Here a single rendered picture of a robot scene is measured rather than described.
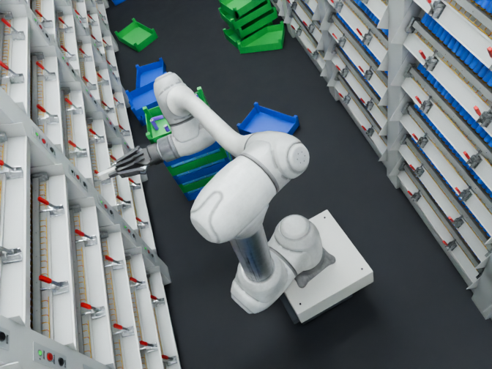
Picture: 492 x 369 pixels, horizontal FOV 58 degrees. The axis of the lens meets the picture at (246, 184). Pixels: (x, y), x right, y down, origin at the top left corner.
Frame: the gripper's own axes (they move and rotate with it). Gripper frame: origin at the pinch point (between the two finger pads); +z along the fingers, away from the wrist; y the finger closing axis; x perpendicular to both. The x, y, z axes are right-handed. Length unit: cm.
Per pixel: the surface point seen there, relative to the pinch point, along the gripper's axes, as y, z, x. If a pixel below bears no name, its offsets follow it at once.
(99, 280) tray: -35.9, 10.9, -7.3
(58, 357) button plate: -69, 10, 20
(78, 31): 135, 12, -18
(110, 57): 176, 12, -65
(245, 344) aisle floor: -47, -17, -81
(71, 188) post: -4.7, 11.8, 4.8
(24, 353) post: -72, 10, 32
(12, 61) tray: 35, 14, 34
